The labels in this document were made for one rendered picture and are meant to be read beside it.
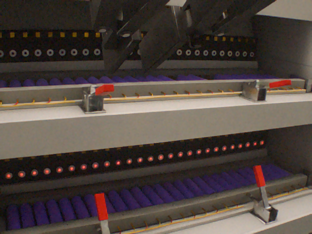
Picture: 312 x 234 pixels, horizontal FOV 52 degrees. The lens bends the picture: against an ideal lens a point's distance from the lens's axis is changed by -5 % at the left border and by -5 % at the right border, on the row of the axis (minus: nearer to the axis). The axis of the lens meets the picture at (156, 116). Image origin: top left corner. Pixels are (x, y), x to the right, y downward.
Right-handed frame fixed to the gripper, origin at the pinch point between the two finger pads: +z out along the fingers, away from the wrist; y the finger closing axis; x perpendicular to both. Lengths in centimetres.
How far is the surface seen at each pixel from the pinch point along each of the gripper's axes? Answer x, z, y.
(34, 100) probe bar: 1.0, 19.3, -7.0
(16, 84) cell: 5.0, 24.6, -8.9
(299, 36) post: 12, 20, 45
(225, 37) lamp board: 14.8, 28.4, 32.3
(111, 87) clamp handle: -0.7, 10.0, 0.4
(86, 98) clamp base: 0.1, 16.7, -0.9
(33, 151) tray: -5.6, 17.8, -7.8
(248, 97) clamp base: -0.7, 18.2, 25.8
